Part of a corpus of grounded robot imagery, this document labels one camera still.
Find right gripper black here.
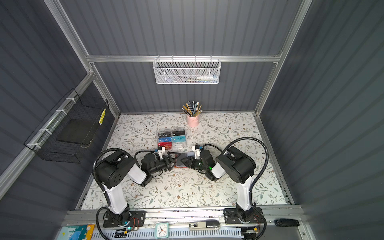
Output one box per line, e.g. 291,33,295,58
181,156,209,173

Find clear acrylic card organizer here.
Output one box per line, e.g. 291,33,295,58
157,128,187,150

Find black wire side basket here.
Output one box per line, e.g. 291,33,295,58
24,91,109,164

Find pens in white basket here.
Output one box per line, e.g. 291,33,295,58
177,75,219,84

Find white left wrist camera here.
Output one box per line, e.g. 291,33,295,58
156,147,166,160

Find small teal desk clock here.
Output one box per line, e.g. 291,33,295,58
155,223,170,239

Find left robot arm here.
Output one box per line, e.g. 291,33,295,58
92,148,182,226

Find red leather card holder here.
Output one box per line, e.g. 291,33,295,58
175,152,195,168

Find white wire wall basket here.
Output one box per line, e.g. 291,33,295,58
153,58,222,85

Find red card in organizer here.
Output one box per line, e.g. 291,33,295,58
158,142,172,150

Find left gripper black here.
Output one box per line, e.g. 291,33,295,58
149,152,180,177

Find black remote on rail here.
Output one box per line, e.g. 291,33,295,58
274,219,300,227

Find coloured pencils bundle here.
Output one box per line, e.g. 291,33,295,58
182,101,203,118

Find black card in organizer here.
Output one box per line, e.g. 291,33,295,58
172,130,186,136

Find silver black usb device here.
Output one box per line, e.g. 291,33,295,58
189,220,221,231

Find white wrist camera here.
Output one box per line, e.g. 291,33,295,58
192,145,202,160
156,147,166,160

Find blue card in organizer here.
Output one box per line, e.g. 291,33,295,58
159,137,172,143

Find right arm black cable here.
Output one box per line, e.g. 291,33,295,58
202,136,269,199

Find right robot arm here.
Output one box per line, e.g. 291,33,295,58
181,146,256,223

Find colourful picture book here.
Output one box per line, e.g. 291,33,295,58
57,225,95,240

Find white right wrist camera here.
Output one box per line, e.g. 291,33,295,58
192,145,202,160

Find yellow tag on basket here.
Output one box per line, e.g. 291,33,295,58
98,109,106,125

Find teal card in organizer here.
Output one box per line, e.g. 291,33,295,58
172,136,186,143

